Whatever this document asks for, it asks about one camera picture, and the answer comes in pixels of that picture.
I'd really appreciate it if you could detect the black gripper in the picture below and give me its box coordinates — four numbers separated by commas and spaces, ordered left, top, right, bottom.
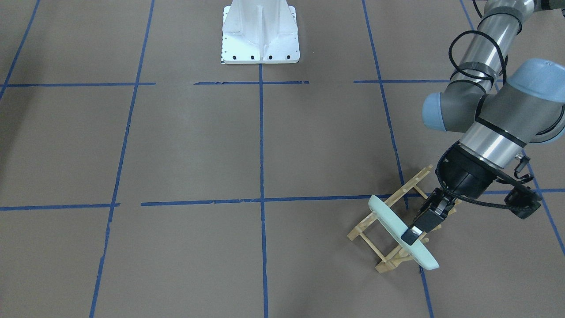
401, 146, 502, 246

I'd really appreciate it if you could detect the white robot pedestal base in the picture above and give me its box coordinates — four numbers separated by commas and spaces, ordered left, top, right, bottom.
221, 0, 301, 64

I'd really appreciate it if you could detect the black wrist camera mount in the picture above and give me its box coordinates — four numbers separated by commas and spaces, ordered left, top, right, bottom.
496, 154, 541, 220

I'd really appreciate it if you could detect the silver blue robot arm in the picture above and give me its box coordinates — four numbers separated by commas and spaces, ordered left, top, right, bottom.
401, 0, 564, 244

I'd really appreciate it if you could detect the light green plate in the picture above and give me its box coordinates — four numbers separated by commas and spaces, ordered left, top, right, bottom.
369, 195, 440, 270

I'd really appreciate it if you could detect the wooden dish rack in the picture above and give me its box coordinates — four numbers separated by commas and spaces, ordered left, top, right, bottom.
347, 165, 440, 273

